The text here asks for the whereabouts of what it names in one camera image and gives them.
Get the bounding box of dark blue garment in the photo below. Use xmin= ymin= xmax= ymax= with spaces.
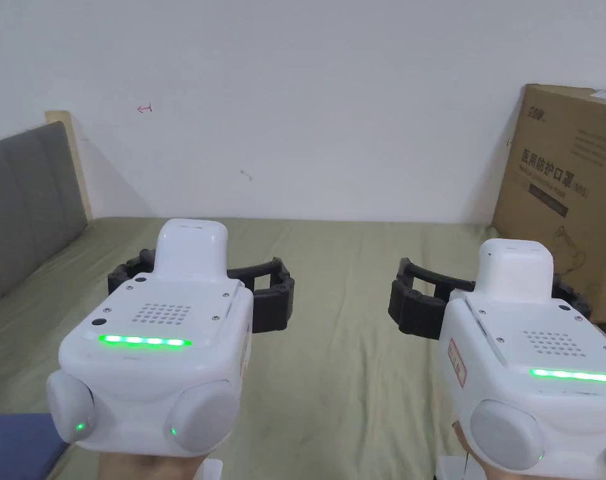
xmin=0 ymin=413 xmax=68 ymax=480

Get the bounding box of person's left hand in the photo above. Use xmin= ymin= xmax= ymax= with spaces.
xmin=97 ymin=452 xmax=209 ymax=480

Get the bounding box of person's right hand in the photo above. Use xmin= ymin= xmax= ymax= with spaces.
xmin=452 ymin=421 xmax=504 ymax=480

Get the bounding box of bed with pale green sheet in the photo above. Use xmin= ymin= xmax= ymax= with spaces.
xmin=0 ymin=216 xmax=606 ymax=480

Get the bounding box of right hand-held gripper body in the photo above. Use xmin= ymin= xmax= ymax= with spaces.
xmin=442 ymin=238 xmax=606 ymax=473

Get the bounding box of grey padded headboard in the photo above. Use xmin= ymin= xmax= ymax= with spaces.
xmin=0 ymin=111 xmax=94 ymax=313

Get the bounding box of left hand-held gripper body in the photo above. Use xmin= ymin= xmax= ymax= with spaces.
xmin=46 ymin=219 xmax=256 ymax=458

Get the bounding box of brown cardboard carton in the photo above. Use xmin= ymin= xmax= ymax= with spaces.
xmin=492 ymin=83 xmax=606 ymax=346

